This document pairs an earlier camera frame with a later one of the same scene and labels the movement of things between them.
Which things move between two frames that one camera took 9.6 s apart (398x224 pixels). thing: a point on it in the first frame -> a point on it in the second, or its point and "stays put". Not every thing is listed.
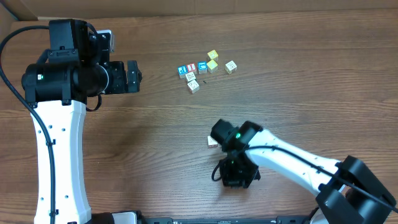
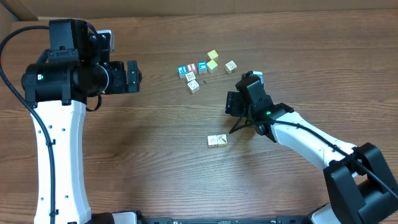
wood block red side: (193, 86) stays put
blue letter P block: (182, 71) stays put
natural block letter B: (211, 142) stays put
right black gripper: (234, 182) -> (234, 104)
